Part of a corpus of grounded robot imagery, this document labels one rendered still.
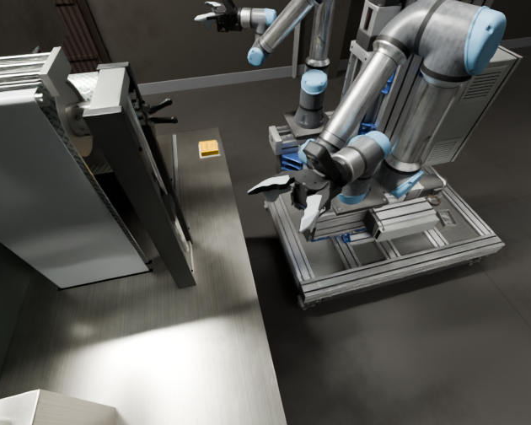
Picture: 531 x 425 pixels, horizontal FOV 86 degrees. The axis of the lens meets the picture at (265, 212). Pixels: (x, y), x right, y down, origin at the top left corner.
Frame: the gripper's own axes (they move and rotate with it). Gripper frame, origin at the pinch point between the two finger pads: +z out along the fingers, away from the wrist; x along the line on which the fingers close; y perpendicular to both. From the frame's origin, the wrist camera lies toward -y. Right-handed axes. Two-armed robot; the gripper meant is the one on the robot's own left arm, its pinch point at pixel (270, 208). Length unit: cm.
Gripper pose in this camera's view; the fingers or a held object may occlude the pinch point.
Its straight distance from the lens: 53.8
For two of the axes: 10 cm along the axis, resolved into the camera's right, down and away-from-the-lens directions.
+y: 0.9, 7.1, 7.0
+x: -6.4, -5.0, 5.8
